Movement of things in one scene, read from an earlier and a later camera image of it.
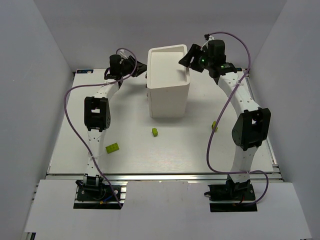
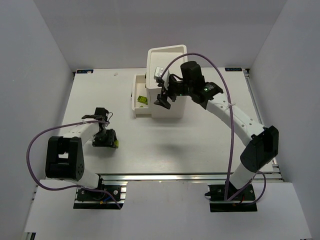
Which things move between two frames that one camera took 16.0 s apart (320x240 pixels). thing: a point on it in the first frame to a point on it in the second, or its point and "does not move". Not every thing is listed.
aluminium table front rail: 73,177 does not move
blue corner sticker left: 84,71 does not move
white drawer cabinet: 168,82 does not move
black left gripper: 132,67 to 105,139
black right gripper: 194,58 to 168,90
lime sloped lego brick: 213,125 to 142,99
